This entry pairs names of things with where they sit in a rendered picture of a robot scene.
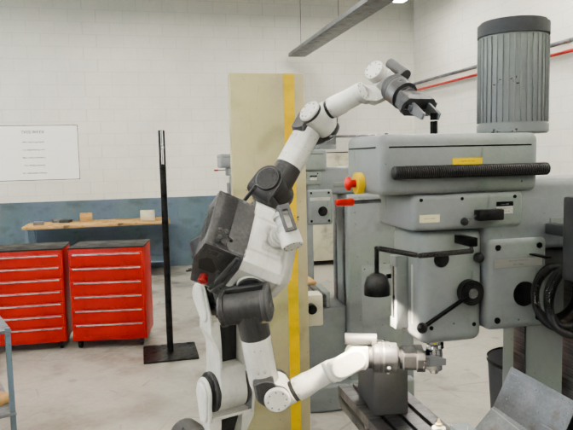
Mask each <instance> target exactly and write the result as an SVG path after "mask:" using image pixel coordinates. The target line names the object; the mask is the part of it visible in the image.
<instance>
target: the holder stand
mask: <svg viewBox="0 0 573 430"><path fill-rule="evenodd" d="M358 392H359V393H360V394H361V396H362V398H363V399H364V401H365V402H366V404H367V406H368V408H369V409H370V410H371V411H372V413H373V415H397V414H407V413H408V371H407V370H402V369H400V367H399V368H398V369H397V373H389V374H387V373H380V372H373V371H372V369H369V368H368V369H366V370H360V371H358Z"/></svg>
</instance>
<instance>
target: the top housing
mask: <svg viewBox="0 0 573 430"><path fill-rule="evenodd" d="M348 161H349V177H350V178H351V179H352V177H353V174H354V173H355V172H362V173H363V175H364V177H365V181H366V187H365V190H364V192H363V193H367V194H373V195H426V194H448V193H470V192H491V191H513V190H529V189H533V188H534V187H535V180H536V175H533V176H532V175H529V176H504V177H453V178H427V179H422V178H421V179H418V178H417V179H402V180H401V179H399V180H398V179H397V180H394V179H393V178H392V176H391V169H392V167H393V166H439V165H470V164H473V165H474V164H499V163H501V164H503V163H504V164H505V163H530V162H531V163H532V162H533V163H536V137H535V135H534V134H533V133H530V132H503V133H494V132H491V133H443V134H388V133H385V134H384V135H376V136H368V137H354V138H352V139H350V141H349V144H348Z"/></svg>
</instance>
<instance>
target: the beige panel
mask: <svg viewBox="0 0 573 430"><path fill-rule="evenodd" d="M228 83H229V137H230V165H231V193H232V195H233V196H235V197H237V198H239V199H242V200H243V199H244V197H245V196H246V194H247V193H248V190H247V188H246V187H247V184H248V183H249V182H250V181H251V179H252V178H253V176H254V175H255V174H256V173H257V171H258V170H259V169H261V168H262V167H264V166H275V162H276V161H277V159H278V157H279V155H280V154H281V151H282V149H283V148H284V147H285V145H286V143H287V140H288V139H289V137H290V135H291V134H292V132H293V130H292V123H293V122H294V120H295V119H296V117H297V116H298V113H299V112H300V111H301V110H302V109H303V107H304V74H303V73H229V74H228ZM292 189H293V192H294V197H293V200H292V203H291V204H290V208H291V211H292V213H293V218H294V220H295V223H296V225H297V228H298V229H299V232H300V235H301V237H302V239H303V242H304V244H303V246H301V247H300V248H298V249H296V252H295V257H294V262H293V267H292V276H291V279H290V282H289V283H288V284H287V285H286V286H285V287H284V288H283V289H282V290H281V292H280V293H279V294H278V295H277V296H276V297H274V298H273V303H274V308H275V310H274V315H273V319H272V320H271V322H266V321H264V322H263V323H269V329H270V333H271V339H272V341H271V342H272V346H273V352H274V354H275V355H274V356H275V365H276V368H277V369H281V370H283V371H284V372H285V373H286V375H287V378H288V380H291V378H293V377H294V376H296V375H299V374H300V373H303V372H305V371H308V370H310V345H309V301H308V257H307V212H306V168H305V165H304V168H303V170H302V171H301V172H300V174H299V176H298V178H297V180H296V182H295V184H294V185H293V187H292ZM247 430H310V397H308V398H306V399H304V400H303V401H301V400H300V401H298V402H296V403H295V404H292V405H290V406H288V408H287V409H285V410H283V411H282V412H273V411H270V410H268V409H267V408H266V407H265V406H263V405H261V404H260V403H259V402H258V401H257V399H256V397H255V406H254V415H253V418H252V420H251V423H250V425H249V427H248V428H247Z"/></svg>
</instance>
